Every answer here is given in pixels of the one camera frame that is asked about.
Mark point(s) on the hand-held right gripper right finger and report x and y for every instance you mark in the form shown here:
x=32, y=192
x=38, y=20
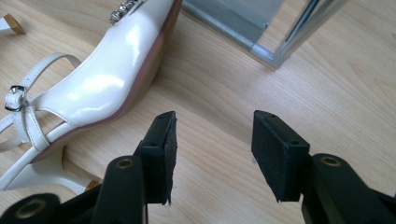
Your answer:
x=278, y=155

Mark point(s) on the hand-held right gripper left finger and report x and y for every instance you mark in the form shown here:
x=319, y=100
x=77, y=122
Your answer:
x=158, y=161

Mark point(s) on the metal shoe rack grey shelves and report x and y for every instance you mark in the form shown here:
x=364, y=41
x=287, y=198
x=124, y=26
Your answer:
x=236, y=21

